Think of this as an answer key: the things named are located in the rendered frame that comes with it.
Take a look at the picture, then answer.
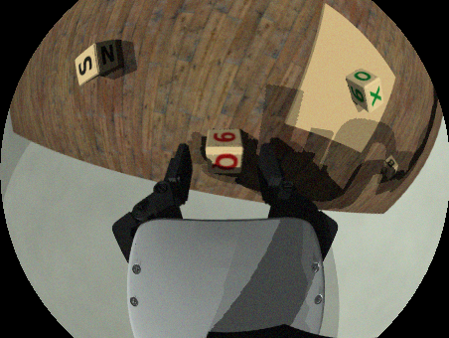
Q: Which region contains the cream block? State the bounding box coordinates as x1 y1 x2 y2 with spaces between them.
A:
206 129 243 173
346 69 383 113
75 40 118 85
382 155 398 179

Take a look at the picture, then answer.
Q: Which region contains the cream flat mat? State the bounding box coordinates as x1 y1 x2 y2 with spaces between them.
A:
285 3 395 153

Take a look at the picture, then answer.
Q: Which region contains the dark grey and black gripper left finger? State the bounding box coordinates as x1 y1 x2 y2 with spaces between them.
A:
112 143 193 263

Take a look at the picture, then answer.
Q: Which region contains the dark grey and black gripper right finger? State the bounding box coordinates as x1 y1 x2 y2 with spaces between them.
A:
257 143 338 261

